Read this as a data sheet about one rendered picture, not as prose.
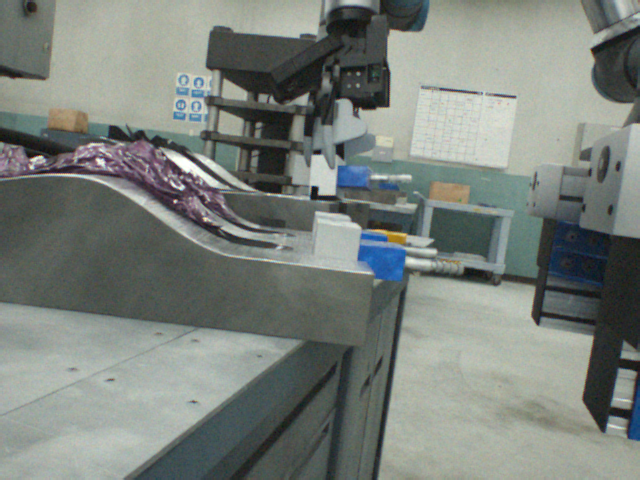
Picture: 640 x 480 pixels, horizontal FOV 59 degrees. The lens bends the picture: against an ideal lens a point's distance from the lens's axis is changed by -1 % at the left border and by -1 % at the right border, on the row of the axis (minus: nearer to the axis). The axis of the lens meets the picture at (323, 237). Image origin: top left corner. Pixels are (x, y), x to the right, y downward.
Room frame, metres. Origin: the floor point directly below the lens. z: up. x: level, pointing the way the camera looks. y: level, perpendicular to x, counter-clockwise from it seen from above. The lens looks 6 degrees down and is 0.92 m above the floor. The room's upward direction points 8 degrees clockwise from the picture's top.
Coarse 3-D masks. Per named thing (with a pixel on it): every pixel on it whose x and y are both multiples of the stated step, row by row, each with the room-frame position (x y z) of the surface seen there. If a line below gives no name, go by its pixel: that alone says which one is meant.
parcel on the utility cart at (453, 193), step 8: (432, 184) 6.58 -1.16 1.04; (440, 184) 6.47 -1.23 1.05; (448, 184) 6.46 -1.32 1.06; (456, 184) 6.46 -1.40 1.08; (432, 192) 6.50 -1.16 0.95; (440, 192) 6.46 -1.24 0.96; (448, 192) 6.46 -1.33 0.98; (456, 192) 6.45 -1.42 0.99; (464, 192) 6.45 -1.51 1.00; (440, 200) 6.47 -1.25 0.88; (448, 200) 6.46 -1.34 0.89; (456, 200) 6.45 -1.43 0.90; (464, 200) 6.45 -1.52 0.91
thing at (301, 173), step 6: (300, 156) 1.07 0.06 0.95; (294, 162) 1.07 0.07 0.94; (300, 162) 1.07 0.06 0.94; (294, 168) 1.07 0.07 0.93; (300, 168) 1.07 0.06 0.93; (306, 168) 1.06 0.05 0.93; (294, 174) 1.07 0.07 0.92; (300, 174) 1.07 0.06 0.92; (306, 174) 1.06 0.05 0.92; (294, 180) 1.07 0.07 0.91; (300, 180) 1.07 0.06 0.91; (306, 180) 1.06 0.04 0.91
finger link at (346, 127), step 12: (336, 108) 0.76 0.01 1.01; (348, 108) 0.76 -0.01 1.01; (336, 120) 0.75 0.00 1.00; (348, 120) 0.75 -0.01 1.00; (360, 120) 0.75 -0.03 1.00; (324, 132) 0.75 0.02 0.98; (336, 132) 0.75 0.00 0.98; (348, 132) 0.75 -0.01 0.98; (360, 132) 0.74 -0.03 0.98; (324, 144) 0.75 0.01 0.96; (336, 144) 0.75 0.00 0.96; (324, 156) 0.75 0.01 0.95
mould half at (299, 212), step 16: (80, 144) 0.80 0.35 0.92; (112, 144) 0.79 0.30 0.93; (128, 144) 0.81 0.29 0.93; (176, 160) 0.88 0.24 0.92; (208, 160) 1.01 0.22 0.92; (208, 176) 0.91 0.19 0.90; (224, 176) 0.98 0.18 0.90; (224, 192) 0.74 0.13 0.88; (240, 192) 0.76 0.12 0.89; (240, 208) 0.73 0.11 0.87; (256, 208) 0.73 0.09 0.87; (272, 208) 0.72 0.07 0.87; (288, 208) 0.72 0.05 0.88; (304, 208) 0.71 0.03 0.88; (320, 208) 0.71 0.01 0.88; (336, 208) 0.74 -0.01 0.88; (352, 208) 0.83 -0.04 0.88; (368, 208) 0.94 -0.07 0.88; (288, 224) 0.72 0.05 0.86; (304, 224) 0.71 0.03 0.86
